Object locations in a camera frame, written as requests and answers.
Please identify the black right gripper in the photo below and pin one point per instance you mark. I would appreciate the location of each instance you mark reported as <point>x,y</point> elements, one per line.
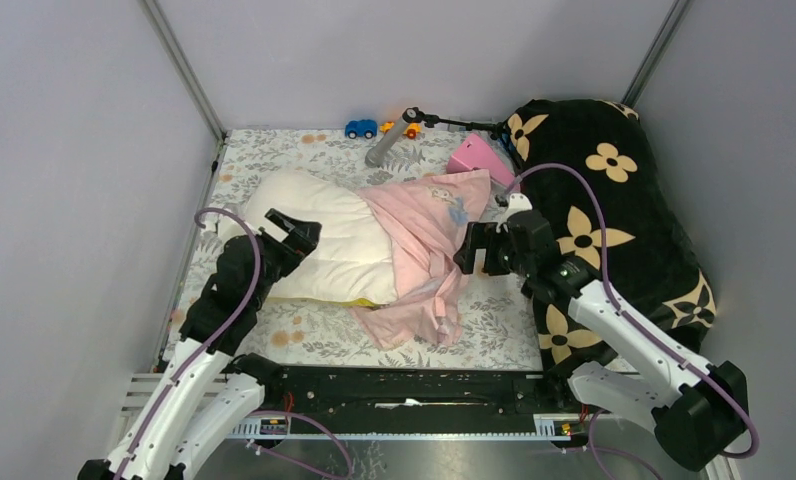
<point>480,235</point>

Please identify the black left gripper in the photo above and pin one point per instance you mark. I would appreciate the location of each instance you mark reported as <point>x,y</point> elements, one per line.
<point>302,238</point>

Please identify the pink pillow with princess print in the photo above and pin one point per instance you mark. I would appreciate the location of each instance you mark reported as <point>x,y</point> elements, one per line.
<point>426,221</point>

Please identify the white pillow with yellow edge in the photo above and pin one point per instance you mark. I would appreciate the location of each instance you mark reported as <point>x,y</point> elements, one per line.
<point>353,262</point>

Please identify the black blanket with yellow flowers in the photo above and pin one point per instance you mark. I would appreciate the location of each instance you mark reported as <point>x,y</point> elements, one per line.
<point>599,191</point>

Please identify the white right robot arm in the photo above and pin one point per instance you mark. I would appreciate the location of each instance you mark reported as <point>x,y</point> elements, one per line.
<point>694,408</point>

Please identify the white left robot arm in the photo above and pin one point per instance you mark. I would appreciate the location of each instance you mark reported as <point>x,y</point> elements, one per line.
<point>192,358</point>

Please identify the floral patterned bed sheet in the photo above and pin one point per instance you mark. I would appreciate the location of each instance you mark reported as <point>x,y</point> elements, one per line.
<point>499,330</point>

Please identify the pink metronome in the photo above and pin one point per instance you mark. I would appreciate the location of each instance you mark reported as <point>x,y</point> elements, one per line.
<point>474,153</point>

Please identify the blue toy car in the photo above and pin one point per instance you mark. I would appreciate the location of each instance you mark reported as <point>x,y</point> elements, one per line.
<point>363,128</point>

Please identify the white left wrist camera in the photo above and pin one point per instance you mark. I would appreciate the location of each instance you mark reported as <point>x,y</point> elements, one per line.
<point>221,227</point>

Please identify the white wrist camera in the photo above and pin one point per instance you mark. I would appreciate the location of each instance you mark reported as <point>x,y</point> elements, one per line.
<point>221,227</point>
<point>514,203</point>

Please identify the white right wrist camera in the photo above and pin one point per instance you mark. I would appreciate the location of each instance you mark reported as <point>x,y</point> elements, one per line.
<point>514,203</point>

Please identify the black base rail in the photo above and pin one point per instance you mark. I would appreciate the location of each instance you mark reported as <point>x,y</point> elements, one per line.
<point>264,400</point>

